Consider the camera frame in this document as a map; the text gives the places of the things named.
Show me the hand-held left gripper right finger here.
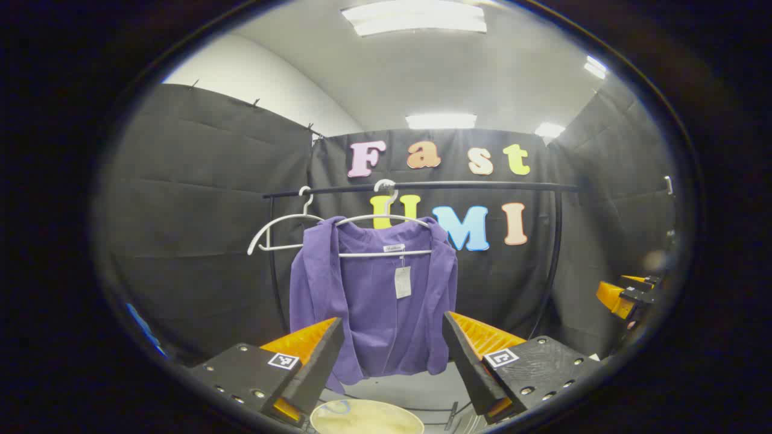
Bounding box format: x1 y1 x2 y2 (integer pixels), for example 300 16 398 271
441 310 605 426

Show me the white plastic hanger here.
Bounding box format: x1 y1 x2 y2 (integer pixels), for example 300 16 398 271
247 186 329 256
335 179 435 259

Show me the purple ribbed cardigan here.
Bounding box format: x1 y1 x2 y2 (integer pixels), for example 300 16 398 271
289 216 459 394

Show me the black clothes rack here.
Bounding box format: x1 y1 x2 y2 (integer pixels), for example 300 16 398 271
262 180 581 432

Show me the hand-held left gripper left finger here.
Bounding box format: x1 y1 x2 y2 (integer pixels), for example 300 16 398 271
188 317 346 430

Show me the black backdrop cloth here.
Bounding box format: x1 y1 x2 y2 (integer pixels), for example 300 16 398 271
96 75 676 362

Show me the blue cloth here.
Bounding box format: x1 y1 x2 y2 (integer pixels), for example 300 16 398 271
125 303 168 357

